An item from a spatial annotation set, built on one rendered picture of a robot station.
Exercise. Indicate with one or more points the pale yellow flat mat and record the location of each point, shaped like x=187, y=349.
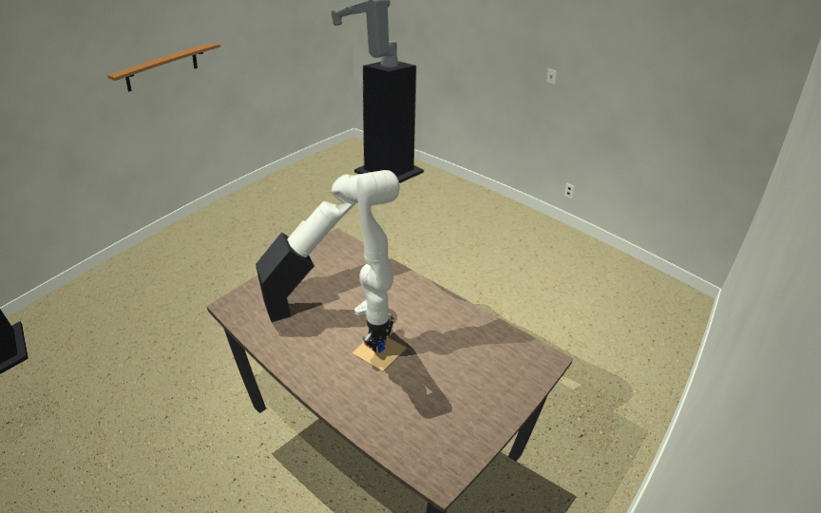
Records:
x=380, y=360

